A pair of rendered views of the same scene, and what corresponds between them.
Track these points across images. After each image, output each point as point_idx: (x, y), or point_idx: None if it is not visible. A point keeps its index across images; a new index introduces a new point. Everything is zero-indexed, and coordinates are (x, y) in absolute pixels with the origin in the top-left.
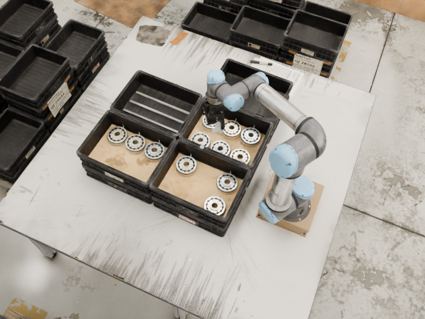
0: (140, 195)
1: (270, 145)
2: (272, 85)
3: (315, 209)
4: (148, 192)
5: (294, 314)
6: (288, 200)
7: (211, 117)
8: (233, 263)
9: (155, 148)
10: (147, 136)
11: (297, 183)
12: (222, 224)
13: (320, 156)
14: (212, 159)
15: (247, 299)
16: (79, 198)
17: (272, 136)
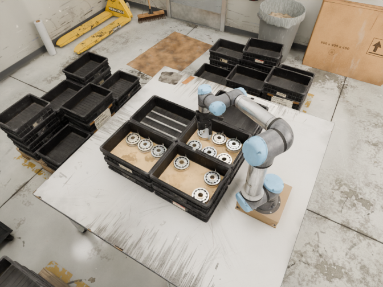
0: (145, 184)
1: None
2: None
3: (284, 204)
4: (150, 181)
5: None
6: (260, 191)
7: (201, 123)
8: (213, 245)
9: (159, 149)
10: (155, 140)
11: (268, 179)
12: (205, 210)
13: (289, 165)
14: (202, 159)
15: (223, 277)
16: (100, 184)
17: None
